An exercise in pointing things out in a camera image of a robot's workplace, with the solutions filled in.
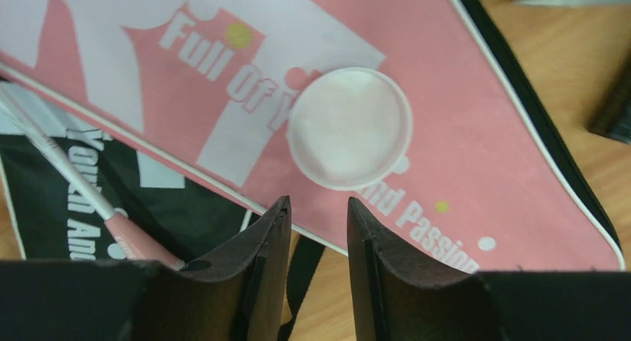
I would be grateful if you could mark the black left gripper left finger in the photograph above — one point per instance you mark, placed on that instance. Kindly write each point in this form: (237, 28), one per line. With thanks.
(234, 292)

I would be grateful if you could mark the white racket left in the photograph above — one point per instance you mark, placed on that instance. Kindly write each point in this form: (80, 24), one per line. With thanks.
(612, 117)

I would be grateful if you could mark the clear round tube lid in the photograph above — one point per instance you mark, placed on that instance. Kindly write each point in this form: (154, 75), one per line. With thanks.
(349, 128)

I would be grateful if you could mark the pink badminton racket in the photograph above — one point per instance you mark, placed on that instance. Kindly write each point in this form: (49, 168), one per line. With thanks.
(134, 242)

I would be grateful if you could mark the black racket cover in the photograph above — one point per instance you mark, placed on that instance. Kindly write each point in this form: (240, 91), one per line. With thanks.
(53, 222)

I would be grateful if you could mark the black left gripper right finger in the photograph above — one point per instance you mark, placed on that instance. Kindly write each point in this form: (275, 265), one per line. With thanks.
(401, 293)

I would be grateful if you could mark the pink racket cover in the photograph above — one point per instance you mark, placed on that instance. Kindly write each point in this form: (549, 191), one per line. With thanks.
(206, 87)

